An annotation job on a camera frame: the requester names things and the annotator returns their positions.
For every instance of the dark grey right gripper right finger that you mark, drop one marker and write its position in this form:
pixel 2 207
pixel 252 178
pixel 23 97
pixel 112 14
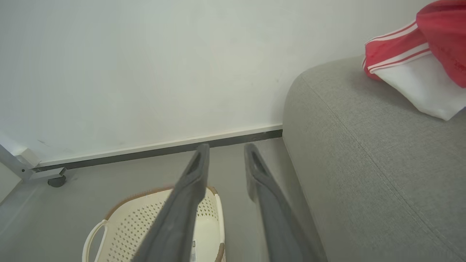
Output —
pixel 280 233

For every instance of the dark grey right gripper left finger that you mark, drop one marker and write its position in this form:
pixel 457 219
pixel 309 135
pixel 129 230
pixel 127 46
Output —
pixel 174 225

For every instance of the red and white clothing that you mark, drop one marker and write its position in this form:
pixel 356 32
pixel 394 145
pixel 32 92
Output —
pixel 397 51

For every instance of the cream basket with brown rim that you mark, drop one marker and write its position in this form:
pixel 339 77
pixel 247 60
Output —
pixel 131 225

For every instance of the white label sticker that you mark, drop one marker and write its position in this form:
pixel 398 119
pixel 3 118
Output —
pixel 194 250

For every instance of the dark grey baseboard strip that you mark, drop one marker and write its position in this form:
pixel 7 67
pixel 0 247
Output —
pixel 145 151

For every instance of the grey fabric sofa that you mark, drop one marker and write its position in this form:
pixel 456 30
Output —
pixel 382 174

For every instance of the black caster wheel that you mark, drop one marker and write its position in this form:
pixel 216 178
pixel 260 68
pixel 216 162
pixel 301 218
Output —
pixel 57 181

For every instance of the grey metal frame leg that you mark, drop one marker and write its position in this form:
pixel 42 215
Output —
pixel 14 163

